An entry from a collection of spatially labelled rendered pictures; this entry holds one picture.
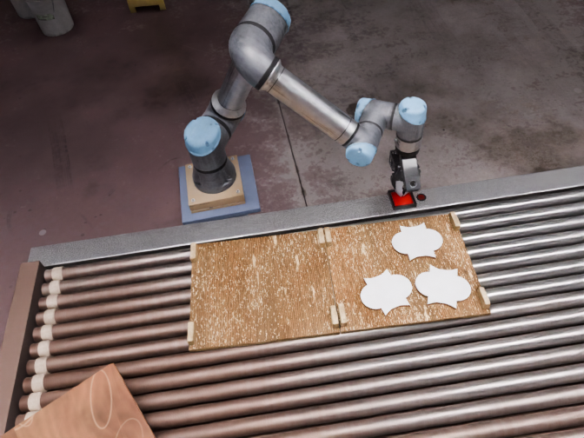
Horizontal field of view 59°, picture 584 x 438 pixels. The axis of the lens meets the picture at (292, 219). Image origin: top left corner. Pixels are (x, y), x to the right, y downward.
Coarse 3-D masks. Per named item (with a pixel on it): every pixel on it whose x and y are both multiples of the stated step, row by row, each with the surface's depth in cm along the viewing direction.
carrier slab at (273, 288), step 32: (224, 256) 156; (256, 256) 155; (288, 256) 154; (320, 256) 153; (192, 288) 150; (224, 288) 149; (256, 288) 148; (288, 288) 148; (320, 288) 147; (192, 320) 143; (224, 320) 143; (256, 320) 142; (288, 320) 141; (320, 320) 141
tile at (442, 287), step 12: (420, 276) 146; (432, 276) 145; (444, 276) 145; (456, 276) 145; (420, 288) 143; (432, 288) 143; (444, 288) 143; (456, 288) 143; (468, 288) 142; (432, 300) 141; (444, 300) 141; (456, 300) 140
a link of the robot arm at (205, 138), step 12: (192, 120) 163; (204, 120) 162; (216, 120) 164; (192, 132) 160; (204, 132) 160; (216, 132) 159; (228, 132) 166; (192, 144) 159; (204, 144) 158; (216, 144) 161; (192, 156) 164; (204, 156) 162; (216, 156) 164; (204, 168) 166; (216, 168) 167
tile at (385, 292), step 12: (384, 276) 146; (396, 276) 146; (372, 288) 144; (384, 288) 144; (396, 288) 144; (408, 288) 144; (372, 300) 142; (384, 300) 142; (396, 300) 142; (384, 312) 140
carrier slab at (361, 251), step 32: (384, 224) 159; (416, 224) 158; (448, 224) 158; (352, 256) 153; (384, 256) 152; (448, 256) 150; (352, 288) 146; (352, 320) 140; (384, 320) 139; (416, 320) 139; (448, 320) 139
